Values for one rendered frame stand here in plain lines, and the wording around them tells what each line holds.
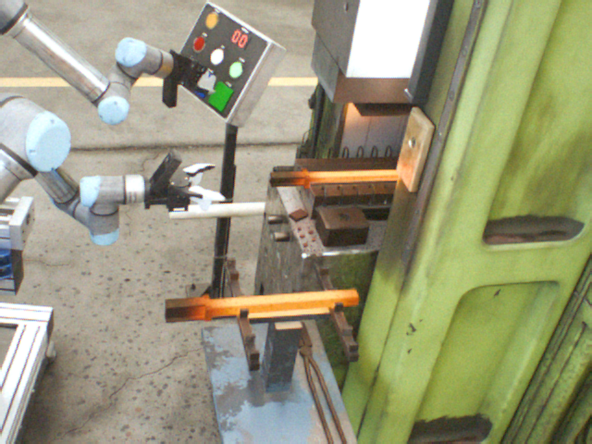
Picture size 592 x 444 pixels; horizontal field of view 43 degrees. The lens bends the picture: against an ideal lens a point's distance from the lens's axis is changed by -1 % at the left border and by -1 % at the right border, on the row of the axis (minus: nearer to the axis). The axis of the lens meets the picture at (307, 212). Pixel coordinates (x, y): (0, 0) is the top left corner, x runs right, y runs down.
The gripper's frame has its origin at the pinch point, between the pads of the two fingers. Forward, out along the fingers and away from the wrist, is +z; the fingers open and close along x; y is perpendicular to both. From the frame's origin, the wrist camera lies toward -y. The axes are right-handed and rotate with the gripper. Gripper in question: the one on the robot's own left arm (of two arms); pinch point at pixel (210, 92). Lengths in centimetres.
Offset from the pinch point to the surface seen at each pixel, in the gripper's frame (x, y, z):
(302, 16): 229, 35, 269
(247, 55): -1.0, 15.1, 5.2
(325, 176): -49.1, -0.2, 4.7
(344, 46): -54, 32, -22
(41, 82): 208, -71, 83
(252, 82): -7.0, 8.9, 7.0
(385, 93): -59, 27, -5
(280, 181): -43.7, -7.0, -4.0
